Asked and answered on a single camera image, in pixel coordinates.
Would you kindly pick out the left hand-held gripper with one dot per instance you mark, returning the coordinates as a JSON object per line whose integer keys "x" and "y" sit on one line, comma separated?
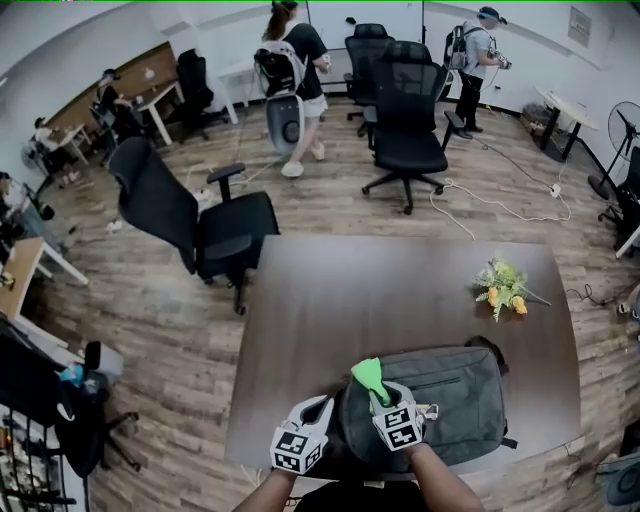
{"x": 295, "y": 445}

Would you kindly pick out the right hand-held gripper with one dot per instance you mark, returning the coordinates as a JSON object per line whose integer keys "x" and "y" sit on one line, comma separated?
{"x": 400, "y": 430}

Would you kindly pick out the green cloth item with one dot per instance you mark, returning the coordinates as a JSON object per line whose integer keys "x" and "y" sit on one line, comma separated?
{"x": 370, "y": 375}

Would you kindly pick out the grey backpack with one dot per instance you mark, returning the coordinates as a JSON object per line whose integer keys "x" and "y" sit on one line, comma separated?
{"x": 465, "y": 400}

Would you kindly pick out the person's right forearm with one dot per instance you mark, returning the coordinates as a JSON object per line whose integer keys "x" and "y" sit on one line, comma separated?
{"x": 445, "y": 480}

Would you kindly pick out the person's left forearm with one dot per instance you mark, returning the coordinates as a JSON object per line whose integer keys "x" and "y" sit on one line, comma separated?
{"x": 265, "y": 492}

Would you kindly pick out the person's black shirt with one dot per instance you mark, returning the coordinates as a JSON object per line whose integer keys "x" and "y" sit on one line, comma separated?
{"x": 350, "y": 500}

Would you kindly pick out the yellow artificial flower bouquet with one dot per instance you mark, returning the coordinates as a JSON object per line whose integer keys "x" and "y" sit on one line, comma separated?
{"x": 505, "y": 285}

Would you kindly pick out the light grey bin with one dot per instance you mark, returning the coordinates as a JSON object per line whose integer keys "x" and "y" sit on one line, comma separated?
{"x": 107, "y": 360}

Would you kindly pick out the black chair with white mark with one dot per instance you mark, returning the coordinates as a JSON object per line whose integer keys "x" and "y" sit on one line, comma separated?
{"x": 80, "y": 430}

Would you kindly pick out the white floor power strip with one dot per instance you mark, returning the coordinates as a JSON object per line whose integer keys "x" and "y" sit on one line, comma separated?
{"x": 202, "y": 194}
{"x": 555, "y": 190}

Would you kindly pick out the black solid-back office chair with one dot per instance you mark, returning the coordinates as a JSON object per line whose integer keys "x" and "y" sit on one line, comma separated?
{"x": 160, "y": 205}

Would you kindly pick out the dark metal railing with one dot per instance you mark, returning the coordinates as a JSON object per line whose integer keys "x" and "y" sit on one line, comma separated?
{"x": 30, "y": 460}

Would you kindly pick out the grey white back-worn rig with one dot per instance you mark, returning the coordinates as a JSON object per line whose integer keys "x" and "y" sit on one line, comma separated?
{"x": 285, "y": 120}
{"x": 456, "y": 47}

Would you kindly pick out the black mesh office chair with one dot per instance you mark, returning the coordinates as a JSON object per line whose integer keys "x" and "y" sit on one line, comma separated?
{"x": 365, "y": 50}
{"x": 405, "y": 100}

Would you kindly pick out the white desk with wooden top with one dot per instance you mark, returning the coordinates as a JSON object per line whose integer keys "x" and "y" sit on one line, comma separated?
{"x": 22, "y": 270}

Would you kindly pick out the round light table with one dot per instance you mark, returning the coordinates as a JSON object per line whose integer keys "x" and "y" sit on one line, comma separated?
{"x": 565, "y": 107}

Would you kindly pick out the black standing fan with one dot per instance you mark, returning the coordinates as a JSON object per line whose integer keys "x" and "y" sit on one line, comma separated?
{"x": 625, "y": 127}

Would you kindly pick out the small white table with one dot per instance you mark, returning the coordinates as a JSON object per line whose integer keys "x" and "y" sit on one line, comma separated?
{"x": 70, "y": 132}

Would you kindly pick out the whiteboard on stand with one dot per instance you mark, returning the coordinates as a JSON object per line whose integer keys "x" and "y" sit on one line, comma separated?
{"x": 370, "y": 20}

